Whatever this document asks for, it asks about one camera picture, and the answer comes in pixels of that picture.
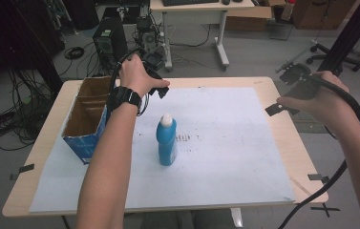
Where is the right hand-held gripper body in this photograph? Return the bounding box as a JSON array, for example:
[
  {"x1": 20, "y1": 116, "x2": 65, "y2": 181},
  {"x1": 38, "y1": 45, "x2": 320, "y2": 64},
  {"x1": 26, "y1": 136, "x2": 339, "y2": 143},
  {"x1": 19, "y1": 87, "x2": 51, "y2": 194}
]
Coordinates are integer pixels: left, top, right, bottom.
[{"x1": 278, "y1": 62, "x2": 321, "y2": 101}]

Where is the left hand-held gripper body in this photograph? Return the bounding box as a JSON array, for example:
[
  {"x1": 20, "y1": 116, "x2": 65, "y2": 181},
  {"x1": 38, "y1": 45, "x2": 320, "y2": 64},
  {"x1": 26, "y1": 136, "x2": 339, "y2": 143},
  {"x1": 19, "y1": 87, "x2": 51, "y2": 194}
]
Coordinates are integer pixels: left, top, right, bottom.
[{"x1": 140, "y1": 60, "x2": 164, "y2": 81}]

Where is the blue bottle with white cap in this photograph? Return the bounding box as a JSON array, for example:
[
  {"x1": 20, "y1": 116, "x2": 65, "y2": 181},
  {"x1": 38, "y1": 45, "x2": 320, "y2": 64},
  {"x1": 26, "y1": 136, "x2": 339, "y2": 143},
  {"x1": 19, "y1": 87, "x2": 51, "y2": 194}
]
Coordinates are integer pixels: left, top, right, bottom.
[{"x1": 156, "y1": 113, "x2": 179, "y2": 167}]

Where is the blue cardboard box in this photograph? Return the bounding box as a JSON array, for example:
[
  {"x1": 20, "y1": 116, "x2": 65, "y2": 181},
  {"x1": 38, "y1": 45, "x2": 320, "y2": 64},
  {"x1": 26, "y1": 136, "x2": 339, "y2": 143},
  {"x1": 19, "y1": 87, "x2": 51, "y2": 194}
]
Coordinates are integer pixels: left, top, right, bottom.
[{"x1": 61, "y1": 75, "x2": 116, "y2": 165}]

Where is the person's left hand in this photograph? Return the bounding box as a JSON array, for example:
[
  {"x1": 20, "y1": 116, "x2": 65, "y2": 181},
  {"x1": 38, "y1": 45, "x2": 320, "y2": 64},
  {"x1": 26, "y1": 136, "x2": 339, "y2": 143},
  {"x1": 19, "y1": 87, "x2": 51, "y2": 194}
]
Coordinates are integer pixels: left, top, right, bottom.
[{"x1": 118, "y1": 52, "x2": 171, "y2": 97}]

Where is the person's right hand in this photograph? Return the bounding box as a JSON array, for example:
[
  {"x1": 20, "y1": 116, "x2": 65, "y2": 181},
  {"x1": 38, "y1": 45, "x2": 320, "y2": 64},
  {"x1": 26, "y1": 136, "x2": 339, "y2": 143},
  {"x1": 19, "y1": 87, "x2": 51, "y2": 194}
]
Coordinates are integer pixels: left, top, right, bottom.
[{"x1": 276, "y1": 70, "x2": 359, "y2": 129}]

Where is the black wristwatch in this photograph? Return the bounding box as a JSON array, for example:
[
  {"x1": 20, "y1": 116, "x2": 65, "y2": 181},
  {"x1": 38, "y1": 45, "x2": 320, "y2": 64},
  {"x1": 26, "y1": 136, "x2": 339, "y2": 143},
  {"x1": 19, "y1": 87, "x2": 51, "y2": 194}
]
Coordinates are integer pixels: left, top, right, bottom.
[{"x1": 106, "y1": 86, "x2": 143, "y2": 113}]

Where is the black office chair base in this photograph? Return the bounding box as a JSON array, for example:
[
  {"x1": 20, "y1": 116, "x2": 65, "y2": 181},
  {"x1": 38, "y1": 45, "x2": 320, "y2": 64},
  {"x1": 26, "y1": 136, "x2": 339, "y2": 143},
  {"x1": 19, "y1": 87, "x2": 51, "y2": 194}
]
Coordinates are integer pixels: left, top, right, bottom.
[{"x1": 306, "y1": 43, "x2": 360, "y2": 73}]

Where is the black computer tower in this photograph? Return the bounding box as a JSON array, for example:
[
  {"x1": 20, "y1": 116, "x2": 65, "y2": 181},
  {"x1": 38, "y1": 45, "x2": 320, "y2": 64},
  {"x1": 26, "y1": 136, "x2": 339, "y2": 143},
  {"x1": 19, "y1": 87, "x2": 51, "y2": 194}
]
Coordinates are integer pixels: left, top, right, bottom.
[{"x1": 92, "y1": 15, "x2": 130, "y2": 70}]

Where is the white paper sheet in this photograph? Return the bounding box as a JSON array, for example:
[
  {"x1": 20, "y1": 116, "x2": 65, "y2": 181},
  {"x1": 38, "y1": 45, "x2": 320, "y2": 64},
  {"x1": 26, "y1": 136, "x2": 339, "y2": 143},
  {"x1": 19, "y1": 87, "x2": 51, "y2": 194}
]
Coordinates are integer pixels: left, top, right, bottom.
[{"x1": 29, "y1": 86, "x2": 297, "y2": 214}]

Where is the large brown cardboard box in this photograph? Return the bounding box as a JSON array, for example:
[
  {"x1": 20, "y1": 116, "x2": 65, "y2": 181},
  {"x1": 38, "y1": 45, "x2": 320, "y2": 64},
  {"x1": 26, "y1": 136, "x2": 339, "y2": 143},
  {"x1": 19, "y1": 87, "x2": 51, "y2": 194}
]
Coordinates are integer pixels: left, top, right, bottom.
[{"x1": 291, "y1": 0, "x2": 357, "y2": 31}]

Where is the flat brown cardboard box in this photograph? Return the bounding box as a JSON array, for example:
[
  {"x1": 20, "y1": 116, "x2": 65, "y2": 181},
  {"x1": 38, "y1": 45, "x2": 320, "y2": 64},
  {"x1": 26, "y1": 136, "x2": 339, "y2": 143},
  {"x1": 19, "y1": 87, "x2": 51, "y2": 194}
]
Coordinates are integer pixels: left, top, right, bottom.
[{"x1": 224, "y1": 6, "x2": 273, "y2": 32}]

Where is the white desk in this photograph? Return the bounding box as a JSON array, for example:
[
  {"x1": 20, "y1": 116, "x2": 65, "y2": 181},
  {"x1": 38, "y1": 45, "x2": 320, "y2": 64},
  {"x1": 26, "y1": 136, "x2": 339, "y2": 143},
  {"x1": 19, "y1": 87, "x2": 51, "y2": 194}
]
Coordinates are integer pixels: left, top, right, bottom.
[{"x1": 149, "y1": 0, "x2": 256, "y2": 72}]

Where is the black keyboard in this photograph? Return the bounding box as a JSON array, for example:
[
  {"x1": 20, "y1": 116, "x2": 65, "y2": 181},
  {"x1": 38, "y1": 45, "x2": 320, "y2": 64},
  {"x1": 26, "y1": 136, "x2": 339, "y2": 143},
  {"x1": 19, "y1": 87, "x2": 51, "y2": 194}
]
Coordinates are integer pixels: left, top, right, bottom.
[{"x1": 162, "y1": 0, "x2": 221, "y2": 8}]

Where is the black tape strip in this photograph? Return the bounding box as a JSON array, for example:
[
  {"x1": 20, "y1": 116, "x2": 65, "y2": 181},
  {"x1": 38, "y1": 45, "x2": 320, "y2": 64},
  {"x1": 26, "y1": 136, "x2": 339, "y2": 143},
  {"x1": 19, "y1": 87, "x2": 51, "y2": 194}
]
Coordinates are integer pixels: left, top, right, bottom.
[
  {"x1": 9, "y1": 163, "x2": 35, "y2": 181},
  {"x1": 307, "y1": 173, "x2": 330, "y2": 184}
]

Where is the black tape cross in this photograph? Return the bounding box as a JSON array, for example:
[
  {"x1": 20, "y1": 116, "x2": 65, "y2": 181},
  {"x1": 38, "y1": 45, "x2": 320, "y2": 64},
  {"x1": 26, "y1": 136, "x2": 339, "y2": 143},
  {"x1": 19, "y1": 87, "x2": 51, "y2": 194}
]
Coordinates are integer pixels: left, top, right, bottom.
[{"x1": 309, "y1": 202, "x2": 341, "y2": 219}]

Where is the white table leg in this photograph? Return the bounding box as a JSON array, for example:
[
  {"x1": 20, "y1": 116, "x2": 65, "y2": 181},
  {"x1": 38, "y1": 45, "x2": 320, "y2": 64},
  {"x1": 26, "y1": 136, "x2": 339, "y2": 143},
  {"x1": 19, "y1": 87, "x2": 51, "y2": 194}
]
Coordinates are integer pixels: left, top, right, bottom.
[{"x1": 230, "y1": 207, "x2": 244, "y2": 229}]

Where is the dark cabinet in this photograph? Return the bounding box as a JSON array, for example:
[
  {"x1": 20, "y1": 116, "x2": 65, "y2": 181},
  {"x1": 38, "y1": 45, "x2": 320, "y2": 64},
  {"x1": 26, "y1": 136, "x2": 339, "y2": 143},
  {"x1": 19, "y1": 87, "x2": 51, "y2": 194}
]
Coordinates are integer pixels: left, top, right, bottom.
[{"x1": 0, "y1": 0, "x2": 65, "y2": 96}]

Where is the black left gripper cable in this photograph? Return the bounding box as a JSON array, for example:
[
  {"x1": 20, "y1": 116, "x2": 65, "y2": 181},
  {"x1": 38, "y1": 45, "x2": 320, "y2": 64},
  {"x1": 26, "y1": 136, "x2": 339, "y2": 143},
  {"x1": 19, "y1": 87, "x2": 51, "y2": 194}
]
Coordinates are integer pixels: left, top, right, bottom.
[{"x1": 108, "y1": 47, "x2": 147, "y2": 96}]

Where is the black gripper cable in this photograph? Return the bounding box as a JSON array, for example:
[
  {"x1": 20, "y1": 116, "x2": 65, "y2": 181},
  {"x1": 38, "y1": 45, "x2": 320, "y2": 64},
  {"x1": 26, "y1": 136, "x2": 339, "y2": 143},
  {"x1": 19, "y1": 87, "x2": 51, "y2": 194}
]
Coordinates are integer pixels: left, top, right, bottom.
[
  {"x1": 277, "y1": 73, "x2": 360, "y2": 229},
  {"x1": 108, "y1": 47, "x2": 147, "y2": 96}
]

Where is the black metal post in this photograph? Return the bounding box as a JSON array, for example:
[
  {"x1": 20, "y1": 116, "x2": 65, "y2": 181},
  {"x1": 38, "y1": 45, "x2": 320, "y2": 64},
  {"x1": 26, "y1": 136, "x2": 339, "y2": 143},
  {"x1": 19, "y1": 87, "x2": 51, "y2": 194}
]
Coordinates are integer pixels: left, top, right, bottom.
[{"x1": 316, "y1": 0, "x2": 360, "y2": 76}]

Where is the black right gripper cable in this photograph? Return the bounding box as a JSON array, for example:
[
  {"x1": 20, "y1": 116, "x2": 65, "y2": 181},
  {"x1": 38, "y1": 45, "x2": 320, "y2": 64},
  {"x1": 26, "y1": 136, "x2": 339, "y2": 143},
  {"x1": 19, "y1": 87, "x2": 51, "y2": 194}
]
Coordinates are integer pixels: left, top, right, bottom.
[{"x1": 277, "y1": 73, "x2": 360, "y2": 229}]

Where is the coiled black cable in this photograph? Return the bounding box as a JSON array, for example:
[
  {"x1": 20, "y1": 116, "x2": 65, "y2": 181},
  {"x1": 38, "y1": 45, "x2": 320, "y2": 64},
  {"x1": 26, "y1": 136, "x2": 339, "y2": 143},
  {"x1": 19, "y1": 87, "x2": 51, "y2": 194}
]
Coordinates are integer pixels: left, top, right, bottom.
[{"x1": 63, "y1": 46, "x2": 86, "y2": 61}]

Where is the bundle of black floor cables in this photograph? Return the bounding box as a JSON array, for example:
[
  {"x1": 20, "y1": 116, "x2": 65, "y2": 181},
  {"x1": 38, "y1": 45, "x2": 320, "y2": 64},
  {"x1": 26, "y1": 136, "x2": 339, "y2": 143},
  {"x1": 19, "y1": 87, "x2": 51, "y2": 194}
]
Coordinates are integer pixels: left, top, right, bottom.
[{"x1": 0, "y1": 69, "x2": 55, "y2": 153}]

